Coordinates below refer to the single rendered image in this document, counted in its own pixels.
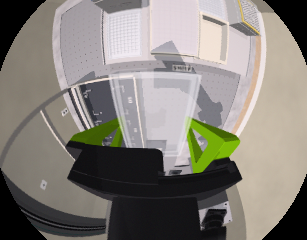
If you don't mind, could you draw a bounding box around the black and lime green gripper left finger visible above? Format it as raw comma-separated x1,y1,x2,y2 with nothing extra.
69,118,123,147

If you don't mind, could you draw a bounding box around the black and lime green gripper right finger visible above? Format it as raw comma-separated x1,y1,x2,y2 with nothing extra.
187,118,240,173

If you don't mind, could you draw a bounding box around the white flat cover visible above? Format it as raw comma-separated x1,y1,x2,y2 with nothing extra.
106,8,142,60
198,0,226,21

